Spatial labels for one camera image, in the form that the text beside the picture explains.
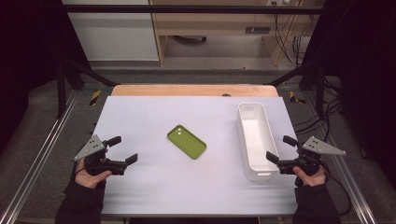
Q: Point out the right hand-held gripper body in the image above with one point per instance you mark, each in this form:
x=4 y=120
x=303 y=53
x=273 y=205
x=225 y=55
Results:
x=306 y=161

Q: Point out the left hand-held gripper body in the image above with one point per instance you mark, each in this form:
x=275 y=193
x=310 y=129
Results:
x=99 y=163

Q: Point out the green phone case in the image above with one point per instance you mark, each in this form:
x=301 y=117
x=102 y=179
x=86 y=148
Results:
x=186 y=142

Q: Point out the person's right hand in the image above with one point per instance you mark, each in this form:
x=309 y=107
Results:
x=311 y=179

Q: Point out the person's left hand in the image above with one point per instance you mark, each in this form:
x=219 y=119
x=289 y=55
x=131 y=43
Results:
x=88 y=180

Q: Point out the white plastic bin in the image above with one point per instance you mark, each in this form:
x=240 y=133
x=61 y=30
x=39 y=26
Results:
x=257 y=141

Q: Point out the yellow black floor tape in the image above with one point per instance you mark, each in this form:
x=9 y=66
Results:
x=95 y=97
x=294 y=97

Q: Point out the wooden table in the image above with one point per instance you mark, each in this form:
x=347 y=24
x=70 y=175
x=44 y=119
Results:
x=186 y=90

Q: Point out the dark curtain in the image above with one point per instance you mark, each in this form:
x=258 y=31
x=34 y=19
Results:
x=25 y=62
x=364 y=77

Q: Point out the white cabinet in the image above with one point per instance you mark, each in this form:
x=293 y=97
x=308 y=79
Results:
x=115 y=34

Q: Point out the wooden desk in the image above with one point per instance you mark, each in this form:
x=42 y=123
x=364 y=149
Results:
x=214 y=23

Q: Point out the black frame post with brace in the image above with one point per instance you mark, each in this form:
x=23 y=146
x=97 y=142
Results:
x=61 y=93
x=319 y=90

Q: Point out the aluminium frame rail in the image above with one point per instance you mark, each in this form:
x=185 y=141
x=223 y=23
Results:
x=358 y=193
x=37 y=161

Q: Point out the black frame crossbar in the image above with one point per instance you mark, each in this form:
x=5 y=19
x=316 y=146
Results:
x=186 y=9

